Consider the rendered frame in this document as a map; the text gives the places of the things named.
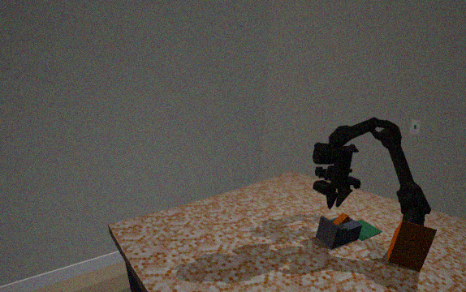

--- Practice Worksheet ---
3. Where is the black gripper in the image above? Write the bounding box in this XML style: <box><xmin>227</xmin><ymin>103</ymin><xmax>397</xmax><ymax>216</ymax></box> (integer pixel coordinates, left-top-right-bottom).
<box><xmin>313</xmin><ymin>163</ymin><xmax>360</xmax><ymax>209</ymax></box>

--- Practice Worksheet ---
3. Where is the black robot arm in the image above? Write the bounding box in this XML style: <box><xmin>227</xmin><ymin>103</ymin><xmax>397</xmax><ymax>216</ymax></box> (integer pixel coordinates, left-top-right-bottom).
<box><xmin>313</xmin><ymin>118</ymin><xmax>431</xmax><ymax>226</ymax></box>

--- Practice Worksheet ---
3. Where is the orange l-shaped part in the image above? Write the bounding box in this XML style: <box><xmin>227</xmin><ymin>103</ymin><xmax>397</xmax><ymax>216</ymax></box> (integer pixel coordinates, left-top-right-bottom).
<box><xmin>333</xmin><ymin>213</ymin><xmax>350</xmax><ymax>226</ymax></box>

